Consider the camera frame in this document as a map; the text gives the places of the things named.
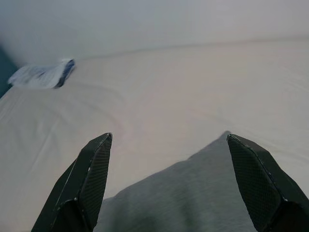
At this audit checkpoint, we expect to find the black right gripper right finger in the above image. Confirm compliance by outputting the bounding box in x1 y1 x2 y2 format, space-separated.
226 133 309 232

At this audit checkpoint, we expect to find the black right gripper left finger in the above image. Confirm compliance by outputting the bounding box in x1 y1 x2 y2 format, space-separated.
31 132 113 232

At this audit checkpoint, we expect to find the grey pillow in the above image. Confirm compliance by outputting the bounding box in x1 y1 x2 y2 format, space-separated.
95 130 258 232

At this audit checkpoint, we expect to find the blue white folded cloth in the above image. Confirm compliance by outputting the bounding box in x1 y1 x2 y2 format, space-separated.
7 58 75 89

